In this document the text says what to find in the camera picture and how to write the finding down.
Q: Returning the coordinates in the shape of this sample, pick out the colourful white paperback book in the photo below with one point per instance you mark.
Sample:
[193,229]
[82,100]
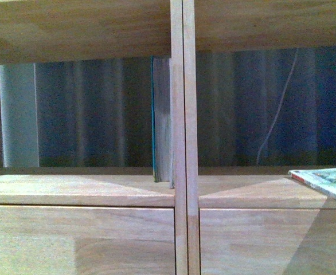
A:
[323,180]

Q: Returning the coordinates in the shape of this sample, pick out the white pillar behind shelf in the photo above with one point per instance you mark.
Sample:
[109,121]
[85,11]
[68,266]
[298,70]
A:
[19,116]

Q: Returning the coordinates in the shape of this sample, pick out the teal cover upright book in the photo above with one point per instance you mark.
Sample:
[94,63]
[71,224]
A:
[162,143]

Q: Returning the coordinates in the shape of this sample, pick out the dark blue curtain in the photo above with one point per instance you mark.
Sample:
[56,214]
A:
[266,107]

